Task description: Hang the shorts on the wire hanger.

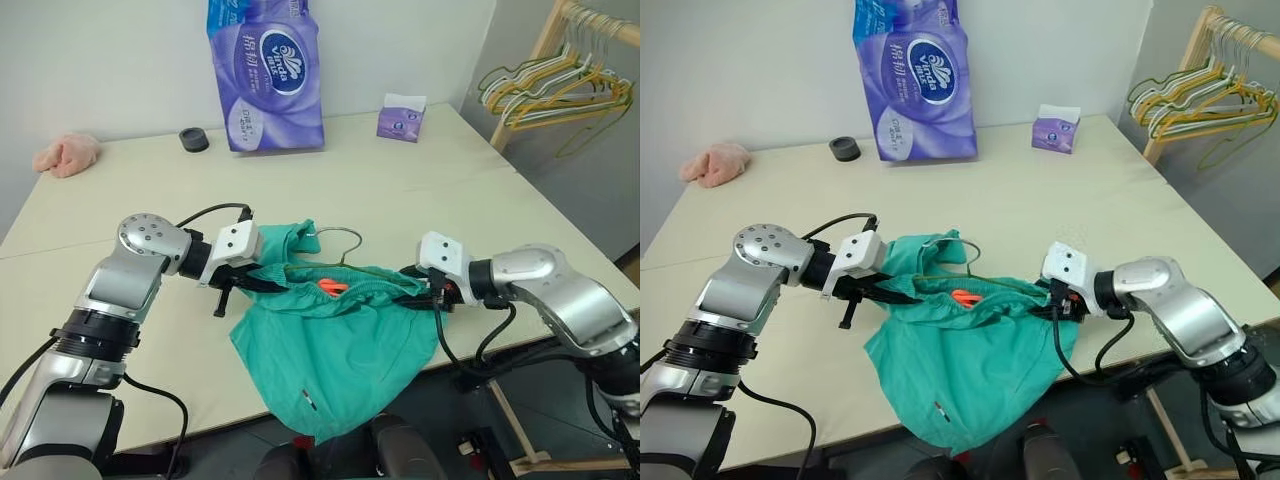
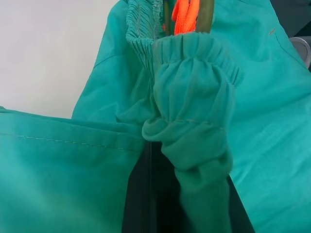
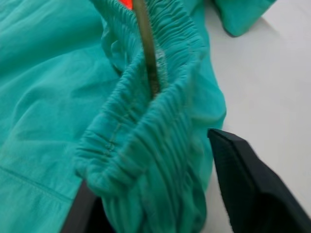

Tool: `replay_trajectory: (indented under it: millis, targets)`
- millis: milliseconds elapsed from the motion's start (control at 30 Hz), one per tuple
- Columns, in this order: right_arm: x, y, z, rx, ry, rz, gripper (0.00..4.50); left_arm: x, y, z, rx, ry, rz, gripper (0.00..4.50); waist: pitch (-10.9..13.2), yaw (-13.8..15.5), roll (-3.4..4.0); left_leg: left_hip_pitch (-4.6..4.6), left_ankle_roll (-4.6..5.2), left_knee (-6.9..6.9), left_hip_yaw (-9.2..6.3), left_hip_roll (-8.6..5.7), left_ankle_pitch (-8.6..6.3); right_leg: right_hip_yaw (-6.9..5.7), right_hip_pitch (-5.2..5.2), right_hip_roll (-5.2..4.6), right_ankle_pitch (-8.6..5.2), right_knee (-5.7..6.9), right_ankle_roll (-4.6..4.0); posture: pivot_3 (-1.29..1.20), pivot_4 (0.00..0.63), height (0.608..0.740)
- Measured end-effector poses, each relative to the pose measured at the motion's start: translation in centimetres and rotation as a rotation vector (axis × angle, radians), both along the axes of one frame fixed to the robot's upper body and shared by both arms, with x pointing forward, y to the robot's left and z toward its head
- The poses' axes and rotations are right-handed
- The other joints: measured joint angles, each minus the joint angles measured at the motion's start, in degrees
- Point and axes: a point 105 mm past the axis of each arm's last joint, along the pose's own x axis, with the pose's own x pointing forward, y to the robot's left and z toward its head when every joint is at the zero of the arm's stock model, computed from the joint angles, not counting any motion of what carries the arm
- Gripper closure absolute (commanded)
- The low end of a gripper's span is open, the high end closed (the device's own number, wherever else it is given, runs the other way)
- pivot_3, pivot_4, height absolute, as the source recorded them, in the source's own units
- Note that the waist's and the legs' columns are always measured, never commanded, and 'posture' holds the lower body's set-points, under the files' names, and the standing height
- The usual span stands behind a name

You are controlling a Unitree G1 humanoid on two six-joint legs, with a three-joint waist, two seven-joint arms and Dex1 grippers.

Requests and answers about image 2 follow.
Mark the green shorts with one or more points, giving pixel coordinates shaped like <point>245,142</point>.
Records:
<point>255,121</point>

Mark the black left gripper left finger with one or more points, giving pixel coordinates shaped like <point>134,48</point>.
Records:
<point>141,194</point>

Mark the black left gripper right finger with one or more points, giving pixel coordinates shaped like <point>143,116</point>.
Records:
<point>239,208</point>

